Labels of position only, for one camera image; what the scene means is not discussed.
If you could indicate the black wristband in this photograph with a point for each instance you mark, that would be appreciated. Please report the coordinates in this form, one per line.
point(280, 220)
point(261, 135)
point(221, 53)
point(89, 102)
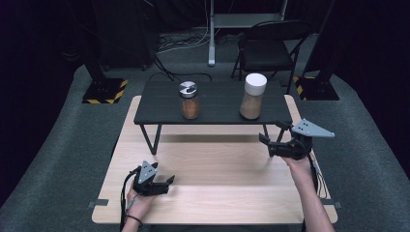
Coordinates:
point(135, 219)

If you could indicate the white metal desk frame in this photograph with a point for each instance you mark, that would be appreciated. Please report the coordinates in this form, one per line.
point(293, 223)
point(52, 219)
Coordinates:
point(211, 42)

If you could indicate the black folding chair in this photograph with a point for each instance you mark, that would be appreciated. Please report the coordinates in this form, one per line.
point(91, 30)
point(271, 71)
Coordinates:
point(266, 53)

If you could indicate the person's right hand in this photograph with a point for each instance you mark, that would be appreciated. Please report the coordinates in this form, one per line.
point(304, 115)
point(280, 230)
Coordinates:
point(299, 167)

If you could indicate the silver lid spice jar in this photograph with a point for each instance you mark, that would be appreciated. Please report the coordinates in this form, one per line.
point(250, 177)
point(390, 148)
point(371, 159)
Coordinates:
point(189, 103)

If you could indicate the black stand with striped base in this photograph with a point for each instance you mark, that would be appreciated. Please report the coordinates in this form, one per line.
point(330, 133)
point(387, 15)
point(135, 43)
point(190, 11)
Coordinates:
point(103, 90)
point(317, 88)

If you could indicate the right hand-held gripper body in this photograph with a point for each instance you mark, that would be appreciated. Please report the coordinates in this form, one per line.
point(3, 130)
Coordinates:
point(296, 145)

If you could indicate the white lid spice jar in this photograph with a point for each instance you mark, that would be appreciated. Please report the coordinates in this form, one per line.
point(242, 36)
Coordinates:
point(253, 96)

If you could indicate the person's left hand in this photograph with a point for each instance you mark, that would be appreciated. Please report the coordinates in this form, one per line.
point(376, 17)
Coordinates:
point(140, 204)

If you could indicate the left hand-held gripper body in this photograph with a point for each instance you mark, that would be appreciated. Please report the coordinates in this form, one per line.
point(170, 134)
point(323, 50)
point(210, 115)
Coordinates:
point(149, 182)

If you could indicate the grey tape strip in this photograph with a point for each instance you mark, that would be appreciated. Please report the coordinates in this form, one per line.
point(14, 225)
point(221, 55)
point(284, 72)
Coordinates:
point(336, 204)
point(98, 203)

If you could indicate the black raised shelf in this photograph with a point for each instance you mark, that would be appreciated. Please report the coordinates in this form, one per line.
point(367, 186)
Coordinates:
point(219, 106)

